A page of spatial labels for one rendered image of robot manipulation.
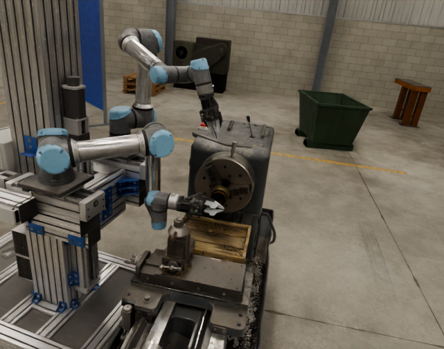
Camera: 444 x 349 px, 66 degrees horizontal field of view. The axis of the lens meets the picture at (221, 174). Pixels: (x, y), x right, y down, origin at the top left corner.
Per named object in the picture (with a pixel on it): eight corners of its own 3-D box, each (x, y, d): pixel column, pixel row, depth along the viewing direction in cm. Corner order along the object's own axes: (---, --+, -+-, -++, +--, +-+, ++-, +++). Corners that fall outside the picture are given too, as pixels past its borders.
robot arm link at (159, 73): (109, 21, 168) (160, 66, 142) (129, 23, 175) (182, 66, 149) (107, 45, 174) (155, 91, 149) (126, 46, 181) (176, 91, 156)
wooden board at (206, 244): (185, 219, 188) (185, 213, 187) (251, 231, 184) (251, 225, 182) (167, 251, 161) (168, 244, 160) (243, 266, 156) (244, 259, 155)
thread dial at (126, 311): (125, 321, 131) (125, 301, 127) (134, 323, 131) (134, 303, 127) (120, 329, 128) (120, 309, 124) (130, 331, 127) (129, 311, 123)
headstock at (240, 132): (205, 166, 262) (209, 116, 246) (267, 176, 255) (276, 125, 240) (182, 201, 208) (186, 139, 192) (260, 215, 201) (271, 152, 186)
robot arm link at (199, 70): (198, 59, 156) (210, 56, 149) (203, 83, 159) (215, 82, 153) (184, 61, 151) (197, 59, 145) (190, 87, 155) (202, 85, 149)
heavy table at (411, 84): (384, 112, 1015) (394, 77, 975) (400, 114, 1009) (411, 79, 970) (401, 125, 868) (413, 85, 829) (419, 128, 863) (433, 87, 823)
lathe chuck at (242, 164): (193, 197, 197) (204, 146, 185) (246, 212, 195) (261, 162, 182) (189, 203, 189) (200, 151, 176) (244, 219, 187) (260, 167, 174)
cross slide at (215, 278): (147, 253, 148) (147, 245, 147) (245, 273, 143) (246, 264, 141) (131, 278, 133) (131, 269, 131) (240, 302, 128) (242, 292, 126)
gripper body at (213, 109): (201, 124, 156) (194, 97, 152) (206, 120, 163) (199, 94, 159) (217, 121, 154) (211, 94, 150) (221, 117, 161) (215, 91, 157)
